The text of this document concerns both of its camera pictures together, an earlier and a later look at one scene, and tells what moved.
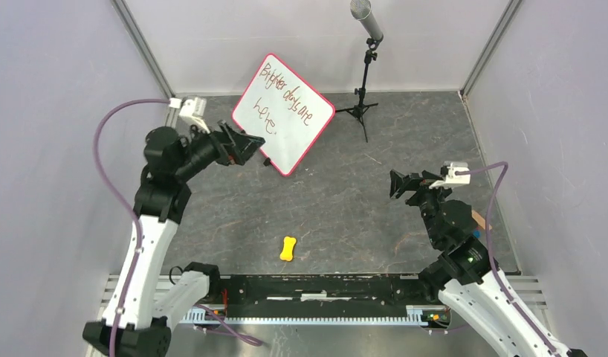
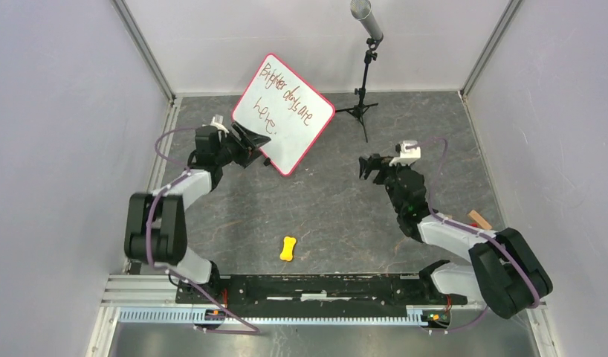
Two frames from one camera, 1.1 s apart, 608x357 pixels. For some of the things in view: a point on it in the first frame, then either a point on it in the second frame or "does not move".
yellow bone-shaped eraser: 287,253 does not move
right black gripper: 399,182 to 375,162
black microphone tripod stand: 358,110 does not move
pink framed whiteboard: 285,111 does not move
